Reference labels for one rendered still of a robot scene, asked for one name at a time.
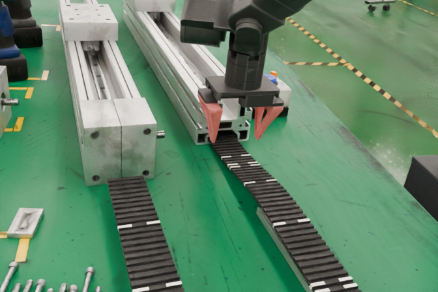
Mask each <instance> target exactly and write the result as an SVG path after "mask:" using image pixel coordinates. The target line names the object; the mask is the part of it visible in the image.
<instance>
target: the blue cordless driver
mask: <svg viewBox="0 0 438 292"><path fill-rule="evenodd" d="M2 1H15V0H0V66H6V67H7V76H8V82H9V81H20V80H27V79H28V69H27V59H26V58H25V56H24V55H23V53H22V52H21V51H20V49H18V47H17V46H16V45H15V43H14V39H13V36H12V35H13V34H14V33H15V32H14V28H13V24H12V20H11V17H10V13H9V11H8V7H7V5H4V4H2Z"/></svg>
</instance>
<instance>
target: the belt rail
mask: <svg viewBox="0 0 438 292"><path fill-rule="evenodd" d="M256 214H257V215H258V217H259V219H260V220H261V221H262V223H263V225H264V226H265V228H266V229H267V231H268V232H269V234H270V236H271V237H272V239H273V241H274V242H275V243H276V245H277V247H278V248H279V250H280V251H281V253H282V254H283V256H284V257H285V259H286V261H287V262H288V264H289V266H290V267H291V268H292V270H293V272H294V273H295V275H296V276H297V278H298V279H299V281H300V283H301V284H302V286H303V288H304V289H305V290H306V292H313V291H312V290H311V288H310V286H309V285H308V283H307V281H306V280H305V279H304V277H303V275H302V273H301V272H300V270H299V268H298V267H297V266H296V264H295V262H294V261H293V259H292V257H291V256H290V254H289V252H288V251H287V249H286V248H285V246H284V244H283V242H282V241H281V239H280V238H279V236H278V234H277V233H276V231H275V230H274V228H273V226H272V224H271V223H270V222H269V219H268V218H267V217H266V215H265V213H264V212H263V210H262V209H261V208H259V207H257V212H256Z"/></svg>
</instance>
